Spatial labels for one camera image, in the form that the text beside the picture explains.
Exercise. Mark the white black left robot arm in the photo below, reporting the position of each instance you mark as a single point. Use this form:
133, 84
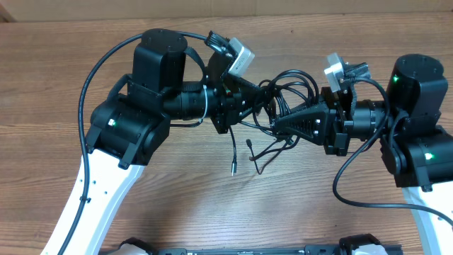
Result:
170, 86

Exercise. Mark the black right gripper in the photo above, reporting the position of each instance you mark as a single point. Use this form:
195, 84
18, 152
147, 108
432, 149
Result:
316, 129

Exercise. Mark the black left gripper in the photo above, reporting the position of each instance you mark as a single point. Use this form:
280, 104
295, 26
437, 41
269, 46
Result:
233, 95

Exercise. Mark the brown cardboard backboard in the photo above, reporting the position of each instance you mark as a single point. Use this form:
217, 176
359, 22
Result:
84, 10

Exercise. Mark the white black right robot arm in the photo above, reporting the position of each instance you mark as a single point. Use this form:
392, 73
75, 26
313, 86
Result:
416, 149

